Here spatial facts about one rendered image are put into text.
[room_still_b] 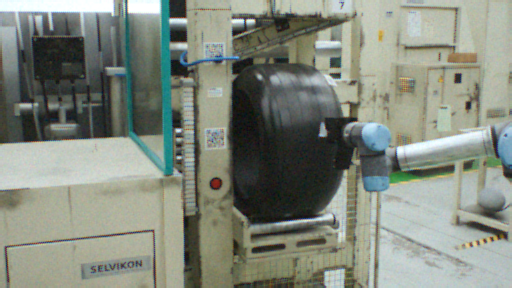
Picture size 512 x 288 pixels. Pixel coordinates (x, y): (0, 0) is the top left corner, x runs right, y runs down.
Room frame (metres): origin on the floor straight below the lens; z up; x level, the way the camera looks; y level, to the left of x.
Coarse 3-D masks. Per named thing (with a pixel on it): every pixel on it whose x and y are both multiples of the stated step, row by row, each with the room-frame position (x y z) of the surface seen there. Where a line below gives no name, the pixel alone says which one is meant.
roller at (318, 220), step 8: (304, 216) 2.06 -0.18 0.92; (312, 216) 2.06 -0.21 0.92; (320, 216) 2.07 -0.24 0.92; (328, 216) 2.08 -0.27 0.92; (256, 224) 1.98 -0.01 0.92; (264, 224) 1.99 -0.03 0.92; (272, 224) 2.00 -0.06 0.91; (280, 224) 2.01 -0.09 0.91; (288, 224) 2.02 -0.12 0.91; (296, 224) 2.03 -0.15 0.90; (304, 224) 2.04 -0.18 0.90; (312, 224) 2.05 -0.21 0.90; (320, 224) 2.06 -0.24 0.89; (328, 224) 2.07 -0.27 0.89; (256, 232) 1.98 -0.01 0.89; (264, 232) 1.99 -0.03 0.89; (272, 232) 2.01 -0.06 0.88
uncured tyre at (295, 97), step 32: (256, 64) 2.15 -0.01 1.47; (288, 64) 2.15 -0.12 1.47; (256, 96) 1.99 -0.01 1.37; (288, 96) 1.95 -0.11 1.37; (320, 96) 1.99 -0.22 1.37; (256, 128) 2.43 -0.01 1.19; (288, 128) 1.89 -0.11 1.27; (256, 160) 2.40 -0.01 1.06; (288, 160) 1.88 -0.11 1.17; (320, 160) 1.92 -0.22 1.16; (256, 192) 1.98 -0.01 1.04; (288, 192) 1.91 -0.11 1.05; (320, 192) 1.95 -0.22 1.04
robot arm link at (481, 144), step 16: (496, 128) 1.60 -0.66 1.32; (416, 144) 1.70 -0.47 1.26; (432, 144) 1.67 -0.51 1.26; (448, 144) 1.65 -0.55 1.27; (464, 144) 1.62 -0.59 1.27; (480, 144) 1.61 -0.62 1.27; (496, 144) 1.58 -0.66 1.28; (400, 160) 1.69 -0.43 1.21; (416, 160) 1.67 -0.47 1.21; (432, 160) 1.66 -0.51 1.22; (448, 160) 1.65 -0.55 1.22; (464, 160) 1.65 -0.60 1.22
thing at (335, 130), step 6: (330, 120) 1.79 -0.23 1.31; (336, 120) 1.79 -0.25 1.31; (342, 120) 1.79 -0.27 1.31; (348, 120) 1.73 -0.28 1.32; (354, 120) 1.74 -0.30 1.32; (330, 126) 1.79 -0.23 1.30; (336, 126) 1.78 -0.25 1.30; (342, 126) 1.75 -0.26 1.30; (330, 132) 1.79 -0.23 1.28; (336, 132) 1.78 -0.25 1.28; (342, 132) 1.72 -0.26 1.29; (330, 138) 1.79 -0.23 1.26; (336, 138) 1.78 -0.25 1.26; (342, 138) 1.72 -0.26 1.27
